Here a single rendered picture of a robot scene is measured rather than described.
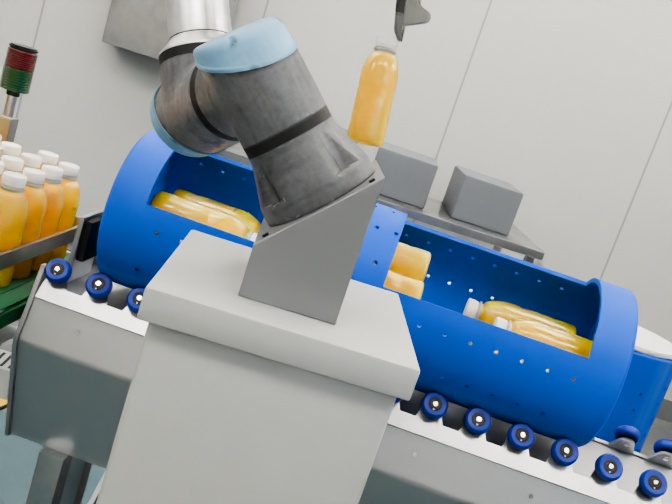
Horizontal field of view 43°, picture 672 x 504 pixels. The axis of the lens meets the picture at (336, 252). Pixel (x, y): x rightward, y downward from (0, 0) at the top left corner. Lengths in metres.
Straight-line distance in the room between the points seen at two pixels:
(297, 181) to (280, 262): 0.10
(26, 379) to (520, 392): 0.84
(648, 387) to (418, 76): 3.00
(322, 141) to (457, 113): 3.87
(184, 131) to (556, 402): 0.72
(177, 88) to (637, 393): 1.41
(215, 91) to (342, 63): 3.79
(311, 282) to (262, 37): 0.29
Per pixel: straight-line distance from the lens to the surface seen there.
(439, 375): 1.40
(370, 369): 0.96
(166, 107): 1.15
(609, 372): 1.41
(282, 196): 1.01
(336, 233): 0.99
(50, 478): 1.67
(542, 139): 4.98
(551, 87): 4.97
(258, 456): 1.02
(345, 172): 1.01
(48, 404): 1.61
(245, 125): 1.02
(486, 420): 1.45
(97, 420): 1.58
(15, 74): 2.01
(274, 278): 1.00
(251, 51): 1.01
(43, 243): 1.63
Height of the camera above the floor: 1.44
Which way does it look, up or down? 12 degrees down
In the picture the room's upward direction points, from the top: 18 degrees clockwise
